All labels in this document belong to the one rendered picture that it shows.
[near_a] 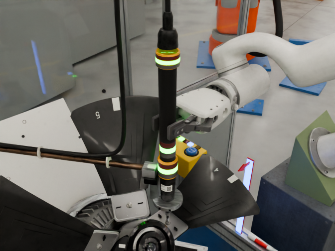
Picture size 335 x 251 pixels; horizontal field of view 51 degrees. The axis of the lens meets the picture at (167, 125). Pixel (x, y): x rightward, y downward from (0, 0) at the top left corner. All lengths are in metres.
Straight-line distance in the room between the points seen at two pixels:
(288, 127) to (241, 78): 2.74
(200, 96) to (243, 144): 2.46
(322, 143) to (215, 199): 0.55
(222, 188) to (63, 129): 0.48
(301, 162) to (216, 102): 0.66
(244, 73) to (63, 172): 0.55
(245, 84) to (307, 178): 0.63
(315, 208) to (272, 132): 2.12
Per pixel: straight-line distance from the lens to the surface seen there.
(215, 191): 0.96
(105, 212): 0.92
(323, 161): 1.36
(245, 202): 0.98
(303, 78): 0.77
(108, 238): 0.80
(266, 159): 3.07
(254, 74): 0.85
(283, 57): 0.77
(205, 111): 0.71
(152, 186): 0.79
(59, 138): 1.03
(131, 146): 0.82
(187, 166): 1.25
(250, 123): 3.51
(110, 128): 0.84
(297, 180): 1.39
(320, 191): 1.37
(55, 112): 1.04
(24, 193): 0.70
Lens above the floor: 1.85
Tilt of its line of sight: 33 degrees down
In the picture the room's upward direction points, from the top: straight up
